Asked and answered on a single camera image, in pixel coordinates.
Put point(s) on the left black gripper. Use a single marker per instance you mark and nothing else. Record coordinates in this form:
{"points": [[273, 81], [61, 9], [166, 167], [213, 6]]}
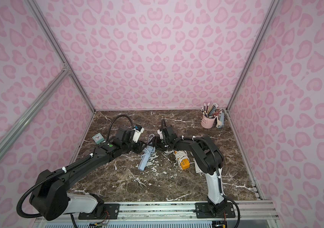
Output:
{"points": [[137, 145]]}

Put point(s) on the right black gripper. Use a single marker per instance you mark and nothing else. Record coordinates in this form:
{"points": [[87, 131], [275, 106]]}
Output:
{"points": [[162, 142]]}

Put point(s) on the light blue power strip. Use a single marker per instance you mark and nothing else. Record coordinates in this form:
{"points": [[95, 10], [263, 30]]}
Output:
{"points": [[148, 151]]}

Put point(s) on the orange power strip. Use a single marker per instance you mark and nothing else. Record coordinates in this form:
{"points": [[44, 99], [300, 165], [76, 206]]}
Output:
{"points": [[182, 159]]}

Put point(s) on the white power strip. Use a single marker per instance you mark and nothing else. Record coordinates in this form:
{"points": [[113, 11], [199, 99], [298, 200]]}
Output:
{"points": [[197, 168]]}

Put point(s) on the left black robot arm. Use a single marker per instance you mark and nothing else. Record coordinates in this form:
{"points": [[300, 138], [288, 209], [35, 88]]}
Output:
{"points": [[49, 197]]}

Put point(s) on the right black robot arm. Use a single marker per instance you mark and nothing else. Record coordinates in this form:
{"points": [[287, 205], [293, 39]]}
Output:
{"points": [[209, 160]]}

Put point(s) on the small green alarm clock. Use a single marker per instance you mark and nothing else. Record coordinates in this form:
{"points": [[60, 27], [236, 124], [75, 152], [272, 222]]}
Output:
{"points": [[98, 138]]}

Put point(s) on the pink pencil cup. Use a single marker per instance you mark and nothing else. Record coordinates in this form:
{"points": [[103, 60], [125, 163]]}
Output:
{"points": [[208, 123]]}

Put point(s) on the bundle of pencils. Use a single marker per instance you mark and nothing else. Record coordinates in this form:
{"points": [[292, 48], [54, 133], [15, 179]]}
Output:
{"points": [[211, 110]]}

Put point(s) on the blue beige pencil sharpener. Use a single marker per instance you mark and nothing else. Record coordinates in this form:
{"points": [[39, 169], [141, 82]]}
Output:
{"points": [[220, 120]]}

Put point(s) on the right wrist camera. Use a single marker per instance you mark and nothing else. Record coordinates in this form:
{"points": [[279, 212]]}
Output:
{"points": [[161, 134]]}

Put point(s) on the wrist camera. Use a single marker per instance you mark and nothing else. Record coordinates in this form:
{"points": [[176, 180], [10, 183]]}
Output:
{"points": [[161, 134], [138, 130]]}

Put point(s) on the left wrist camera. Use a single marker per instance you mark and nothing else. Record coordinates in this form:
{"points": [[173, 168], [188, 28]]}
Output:
{"points": [[138, 130]]}

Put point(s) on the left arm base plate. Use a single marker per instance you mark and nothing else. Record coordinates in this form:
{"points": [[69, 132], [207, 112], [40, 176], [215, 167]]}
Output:
{"points": [[101, 212]]}

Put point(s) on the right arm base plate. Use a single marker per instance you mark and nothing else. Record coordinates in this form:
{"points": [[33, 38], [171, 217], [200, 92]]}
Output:
{"points": [[210, 210]]}

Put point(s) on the aluminium front rail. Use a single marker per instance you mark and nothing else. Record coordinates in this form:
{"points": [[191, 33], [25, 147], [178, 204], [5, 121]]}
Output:
{"points": [[172, 214]]}

